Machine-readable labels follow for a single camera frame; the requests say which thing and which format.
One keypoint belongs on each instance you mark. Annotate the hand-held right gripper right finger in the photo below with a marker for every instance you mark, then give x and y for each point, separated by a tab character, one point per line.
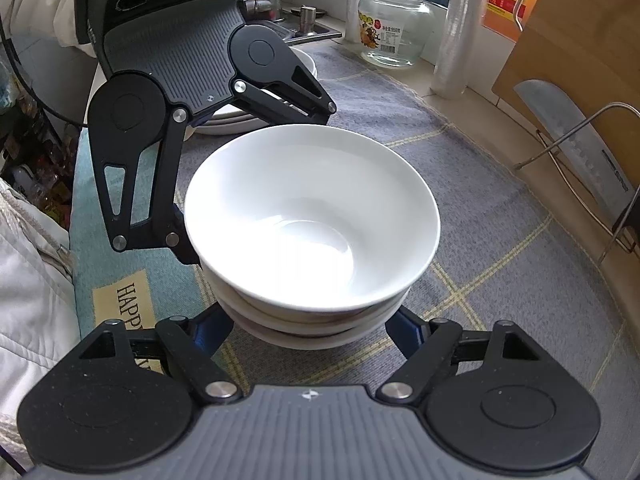
407	335

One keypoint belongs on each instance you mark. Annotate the white floral bowl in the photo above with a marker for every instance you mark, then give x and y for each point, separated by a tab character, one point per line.
310	342
310	327
310	210

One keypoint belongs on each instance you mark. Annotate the grey plaid table mat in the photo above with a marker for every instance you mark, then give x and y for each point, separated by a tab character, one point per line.
475	260

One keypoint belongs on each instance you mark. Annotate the oval white fruit-print dish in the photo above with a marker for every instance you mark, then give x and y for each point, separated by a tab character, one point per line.
304	62

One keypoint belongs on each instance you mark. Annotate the person's white jacket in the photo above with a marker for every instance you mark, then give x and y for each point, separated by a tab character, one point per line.
30	335

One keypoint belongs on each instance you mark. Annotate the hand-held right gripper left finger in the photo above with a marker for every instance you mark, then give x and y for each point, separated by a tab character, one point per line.
210	332

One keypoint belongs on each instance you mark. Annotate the large clear glass jar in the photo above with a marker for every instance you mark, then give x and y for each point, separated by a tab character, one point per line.
395	25

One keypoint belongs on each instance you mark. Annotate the person's left forearm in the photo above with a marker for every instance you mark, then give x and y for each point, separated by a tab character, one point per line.
45	0

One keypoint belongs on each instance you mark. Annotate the yellow and red carton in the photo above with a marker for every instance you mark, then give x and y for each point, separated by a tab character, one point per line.
500	10

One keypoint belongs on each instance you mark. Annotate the wooden cutting board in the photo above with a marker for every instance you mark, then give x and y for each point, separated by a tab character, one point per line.
590	35

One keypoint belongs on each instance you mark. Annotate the round white fruit-print plate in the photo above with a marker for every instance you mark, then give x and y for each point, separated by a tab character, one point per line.
220	129

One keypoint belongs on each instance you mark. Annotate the metal sink faucet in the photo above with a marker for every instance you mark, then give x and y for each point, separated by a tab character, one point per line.
325	25

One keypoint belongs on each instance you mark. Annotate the roll of clear film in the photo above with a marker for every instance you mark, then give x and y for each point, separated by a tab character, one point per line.
457	35

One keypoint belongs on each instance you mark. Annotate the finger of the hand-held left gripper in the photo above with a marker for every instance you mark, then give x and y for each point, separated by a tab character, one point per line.
182	247
320	115

